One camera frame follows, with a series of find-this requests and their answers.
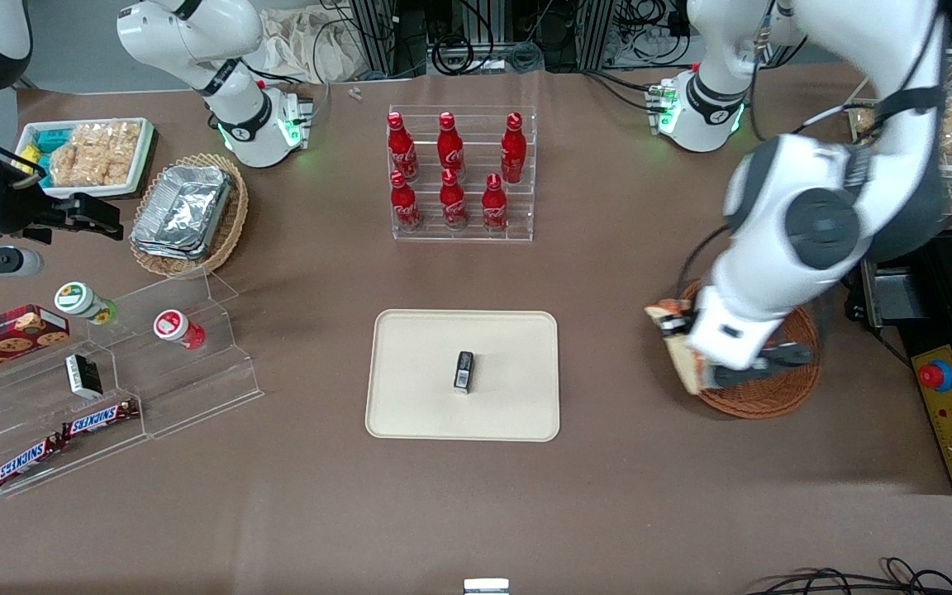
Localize black and white small box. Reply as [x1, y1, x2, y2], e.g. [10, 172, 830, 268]
[64, 354, 104, 400]

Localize red lidded cup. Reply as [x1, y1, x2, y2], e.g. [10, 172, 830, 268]
[153, 309, 207, 351]

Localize beige plastic tray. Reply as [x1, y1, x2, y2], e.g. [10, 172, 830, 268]
[365, 310, 560, 442]

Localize clear acrylic bottle rack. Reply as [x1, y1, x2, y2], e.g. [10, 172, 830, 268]
[388, 105, 538, 243]

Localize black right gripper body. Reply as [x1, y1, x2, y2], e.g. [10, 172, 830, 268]
[0, 175, 74, 243]

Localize oval light wicker basket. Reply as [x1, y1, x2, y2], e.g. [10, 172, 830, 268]
[128, 153, 250, 279]

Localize red plaid cookie box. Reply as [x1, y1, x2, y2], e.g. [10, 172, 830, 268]
[0, 305, 71, 386]

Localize green lidded cup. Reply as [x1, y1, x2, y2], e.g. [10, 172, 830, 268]
[55, 282, 119, 326]

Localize beige cloth bag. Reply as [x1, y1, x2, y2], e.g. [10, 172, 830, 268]
[257, 8, 379, 84]

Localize black floor cables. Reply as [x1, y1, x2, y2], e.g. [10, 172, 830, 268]
[745, 557, 952, 595]

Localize brown snickers bar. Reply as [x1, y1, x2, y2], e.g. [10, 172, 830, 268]
[60, 400, 141, 440]
[0, 435, 66, 489]

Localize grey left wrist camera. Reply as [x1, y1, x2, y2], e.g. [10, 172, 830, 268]
[711, 344, 816, 390]

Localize triangular sandwich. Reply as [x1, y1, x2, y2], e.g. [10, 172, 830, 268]
[645, 301, 713, 396]

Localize red cola bottle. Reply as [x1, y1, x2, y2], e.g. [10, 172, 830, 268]
[482, 174, 510, 235]
[390, 170, 423, 233]
[500, 112, 527, 184]
[387, 112, 419, 183]
[440, 169, 469, 231]
[437, 112, 466, 182]

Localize coiled black cable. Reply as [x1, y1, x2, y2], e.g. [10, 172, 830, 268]
[431, 35, 478, 76]

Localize white rectangular snack tray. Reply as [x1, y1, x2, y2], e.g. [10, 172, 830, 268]
[15, 117, 155, 201]

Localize round brown wicker basket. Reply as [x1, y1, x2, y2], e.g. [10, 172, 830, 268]
[667, 278, 823, 420]

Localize bag of rice crackers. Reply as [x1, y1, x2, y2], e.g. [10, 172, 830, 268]
[48, 121, 143, 188]

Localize black equipment base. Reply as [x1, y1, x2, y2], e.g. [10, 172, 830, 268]
[845, 230, 952, 496]

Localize clear acrylic stepped stand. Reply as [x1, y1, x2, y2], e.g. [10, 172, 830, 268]
[0, 271, 265, 498]

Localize stacked aluminium foil containers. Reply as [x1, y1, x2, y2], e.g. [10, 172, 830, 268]
[130, 164, 234, 262]

